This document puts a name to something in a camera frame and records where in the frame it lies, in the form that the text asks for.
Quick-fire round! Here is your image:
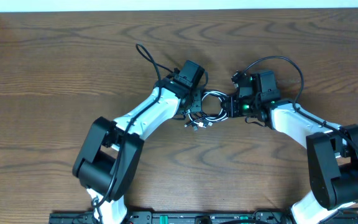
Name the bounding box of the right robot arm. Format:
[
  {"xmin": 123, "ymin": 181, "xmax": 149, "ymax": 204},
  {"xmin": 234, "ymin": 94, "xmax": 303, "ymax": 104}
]
[{"xmin": 221, "ymin": 70, "xmax": 358, "ymax": 223}]

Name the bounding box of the white usb cable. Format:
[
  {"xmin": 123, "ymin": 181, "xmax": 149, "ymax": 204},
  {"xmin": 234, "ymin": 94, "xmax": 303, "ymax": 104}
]
[{"xmin": 187, "ymin": 90, "xmax": 229, "ymax": 128}]

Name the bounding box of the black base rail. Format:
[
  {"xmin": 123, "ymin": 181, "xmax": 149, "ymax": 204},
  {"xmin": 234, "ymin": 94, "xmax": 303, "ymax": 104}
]
[{"xmin": 48, "ymin": 208, "xmax": 358, "ymax": 224}]

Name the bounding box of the black usb cable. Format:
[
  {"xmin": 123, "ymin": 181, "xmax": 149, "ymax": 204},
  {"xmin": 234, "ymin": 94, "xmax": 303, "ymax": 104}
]
[{"xmin": 184, "ymin": 89, "xmax": 229, "ymax": 131}]

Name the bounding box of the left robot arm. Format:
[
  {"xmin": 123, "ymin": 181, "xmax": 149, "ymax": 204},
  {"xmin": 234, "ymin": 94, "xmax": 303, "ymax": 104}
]
[{"xmin": 72, "ymin": 60, "xmax": 206, "ymax": 223}]

